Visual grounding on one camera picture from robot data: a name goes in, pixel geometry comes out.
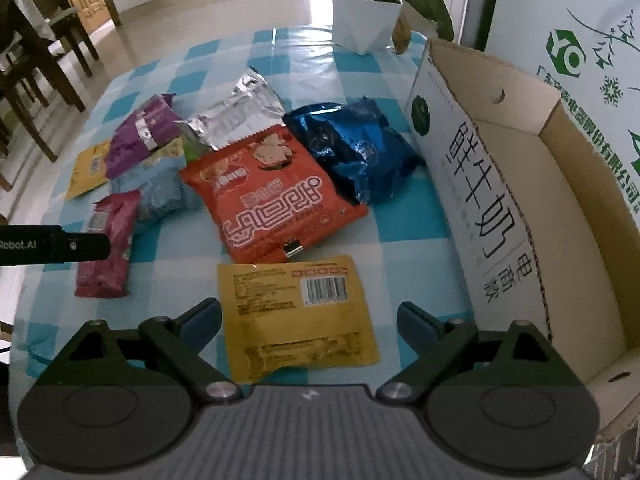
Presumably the green snack packet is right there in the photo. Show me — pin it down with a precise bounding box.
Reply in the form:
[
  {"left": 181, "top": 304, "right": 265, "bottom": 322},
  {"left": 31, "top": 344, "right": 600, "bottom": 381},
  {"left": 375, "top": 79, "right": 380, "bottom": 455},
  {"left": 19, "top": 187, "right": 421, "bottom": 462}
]
[{"left": 181, "top": 135, "right": 213, "bottom": 163}]

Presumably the large yellow snack packet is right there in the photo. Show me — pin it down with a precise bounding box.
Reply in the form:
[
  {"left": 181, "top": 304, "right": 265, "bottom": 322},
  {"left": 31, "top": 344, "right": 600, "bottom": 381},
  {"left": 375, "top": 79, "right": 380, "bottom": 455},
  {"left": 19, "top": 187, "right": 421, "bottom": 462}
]
[{"left": 217, "top": 254, "right": 381, "bottom": 385}]

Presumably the small yellow snack packet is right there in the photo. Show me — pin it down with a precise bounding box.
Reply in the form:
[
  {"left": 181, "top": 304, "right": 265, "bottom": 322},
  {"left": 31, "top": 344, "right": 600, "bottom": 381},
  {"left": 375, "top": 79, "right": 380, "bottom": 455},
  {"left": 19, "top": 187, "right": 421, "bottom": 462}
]
[{"left": 65, "top": 139, "right": 112, "bottom": 201}]

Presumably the magenta snack packet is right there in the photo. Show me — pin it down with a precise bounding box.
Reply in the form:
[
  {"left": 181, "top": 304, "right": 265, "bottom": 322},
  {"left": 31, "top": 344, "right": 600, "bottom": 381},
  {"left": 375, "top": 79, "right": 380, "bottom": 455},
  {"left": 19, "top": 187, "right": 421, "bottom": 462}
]
[{"left": 74, "top": 189, "right": 142, "bottom": 299}]

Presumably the cardboard box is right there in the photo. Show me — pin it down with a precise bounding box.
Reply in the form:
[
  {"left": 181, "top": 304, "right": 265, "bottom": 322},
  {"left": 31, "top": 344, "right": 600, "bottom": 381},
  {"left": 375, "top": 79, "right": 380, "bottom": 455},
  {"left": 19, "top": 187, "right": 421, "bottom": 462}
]
[{"left": 404, "top": 37, "right": 640, "bottom": 447}]

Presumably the blue checkered tablecloth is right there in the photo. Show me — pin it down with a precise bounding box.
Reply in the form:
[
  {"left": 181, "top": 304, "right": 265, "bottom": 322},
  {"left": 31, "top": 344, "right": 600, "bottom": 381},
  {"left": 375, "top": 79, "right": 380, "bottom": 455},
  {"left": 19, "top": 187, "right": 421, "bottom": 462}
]
[{"left": 7, "top": 25, "right": 482, "bottom": 463}]

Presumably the white plant pot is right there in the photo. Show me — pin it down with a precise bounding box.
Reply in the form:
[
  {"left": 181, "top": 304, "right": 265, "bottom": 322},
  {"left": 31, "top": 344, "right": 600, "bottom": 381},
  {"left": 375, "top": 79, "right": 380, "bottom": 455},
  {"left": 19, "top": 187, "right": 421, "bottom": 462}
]
[{"left": 331, "top": 0, "right": 405, "bottom": 56}]

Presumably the light blue snack packet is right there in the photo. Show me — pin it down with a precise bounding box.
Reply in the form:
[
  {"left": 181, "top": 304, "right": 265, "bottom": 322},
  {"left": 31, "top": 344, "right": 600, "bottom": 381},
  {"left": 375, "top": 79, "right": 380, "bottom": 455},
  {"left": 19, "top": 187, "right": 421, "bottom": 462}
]
[{"left": 111, "top": 135, "right": 203, "bottom": 222}]

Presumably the purple snack packet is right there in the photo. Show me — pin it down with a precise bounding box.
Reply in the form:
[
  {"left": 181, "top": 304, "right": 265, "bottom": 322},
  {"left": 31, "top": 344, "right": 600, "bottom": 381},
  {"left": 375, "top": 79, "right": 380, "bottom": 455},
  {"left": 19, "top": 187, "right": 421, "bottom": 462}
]
[{"left": 104, "top": 93, "right": 184, "bottom": 181}]

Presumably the silver foil snack packet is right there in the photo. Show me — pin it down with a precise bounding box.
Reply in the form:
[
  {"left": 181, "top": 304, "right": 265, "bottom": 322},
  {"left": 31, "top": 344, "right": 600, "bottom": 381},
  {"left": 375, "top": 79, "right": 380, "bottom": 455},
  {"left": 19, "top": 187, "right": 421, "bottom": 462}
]
[{"left": 187, "top": 67, "right": 286, "bottom": 151}]

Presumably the dark blue foil snack packet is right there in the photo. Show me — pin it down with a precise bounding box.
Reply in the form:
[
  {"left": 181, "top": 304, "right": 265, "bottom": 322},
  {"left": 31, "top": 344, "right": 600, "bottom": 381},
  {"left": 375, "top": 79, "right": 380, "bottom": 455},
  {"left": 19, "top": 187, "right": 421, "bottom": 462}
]
[{"left": 282, "top": 96, "right": 426, "bottom": 206}]

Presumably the dark wooden chair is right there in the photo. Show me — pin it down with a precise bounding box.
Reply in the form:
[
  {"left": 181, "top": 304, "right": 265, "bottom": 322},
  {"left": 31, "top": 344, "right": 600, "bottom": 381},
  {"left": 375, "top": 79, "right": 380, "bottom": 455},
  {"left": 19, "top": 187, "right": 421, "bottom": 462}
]
[{"left": 0, "top": 0, "right": 88, "bottom": 163}]

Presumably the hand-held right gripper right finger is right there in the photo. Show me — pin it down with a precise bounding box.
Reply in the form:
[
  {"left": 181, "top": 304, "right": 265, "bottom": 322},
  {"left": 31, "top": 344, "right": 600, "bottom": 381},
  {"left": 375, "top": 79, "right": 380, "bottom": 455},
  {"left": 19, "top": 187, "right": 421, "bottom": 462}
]
[{"left": 375, "top": 301, "right": 587, "bottom": 405}]

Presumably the wooden chair with green cushion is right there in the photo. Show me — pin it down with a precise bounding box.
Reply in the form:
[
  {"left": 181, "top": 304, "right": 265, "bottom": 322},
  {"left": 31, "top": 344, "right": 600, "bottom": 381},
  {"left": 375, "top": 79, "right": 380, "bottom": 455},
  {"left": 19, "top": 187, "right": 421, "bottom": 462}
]
[{"left": 27, "top": 0, "right": 101, "bottom": 79}]

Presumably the orange snack packet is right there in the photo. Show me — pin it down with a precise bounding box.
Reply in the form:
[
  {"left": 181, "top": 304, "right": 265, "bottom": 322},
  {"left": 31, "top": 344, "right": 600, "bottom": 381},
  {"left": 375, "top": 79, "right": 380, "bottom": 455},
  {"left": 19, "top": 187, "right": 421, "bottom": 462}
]
[{"left": 179, "top": 127, "right": 369, "bottom": 265}]

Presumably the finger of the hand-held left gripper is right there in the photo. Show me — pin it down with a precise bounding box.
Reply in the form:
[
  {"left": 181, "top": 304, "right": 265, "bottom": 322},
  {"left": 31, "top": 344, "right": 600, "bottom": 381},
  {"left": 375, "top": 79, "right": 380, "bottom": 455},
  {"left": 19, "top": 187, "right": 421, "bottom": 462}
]
[{"left": 59, "top": 229, "right": 112, "bottom": 264}]

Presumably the brown dried leaf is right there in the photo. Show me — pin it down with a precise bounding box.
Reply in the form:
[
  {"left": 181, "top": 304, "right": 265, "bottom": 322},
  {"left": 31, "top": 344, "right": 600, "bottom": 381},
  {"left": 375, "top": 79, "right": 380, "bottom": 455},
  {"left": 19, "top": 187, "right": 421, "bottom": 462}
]
[{"left": 392, "top": 14, "right": 414, "bottom": 55}]

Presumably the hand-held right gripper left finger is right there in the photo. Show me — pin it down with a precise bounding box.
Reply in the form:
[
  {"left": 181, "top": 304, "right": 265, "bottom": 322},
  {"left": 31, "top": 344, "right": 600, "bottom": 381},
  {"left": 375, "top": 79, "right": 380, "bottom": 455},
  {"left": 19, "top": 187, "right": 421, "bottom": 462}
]
[{"left": 47, "top": 298, "right": 243, "bottom": 405}]

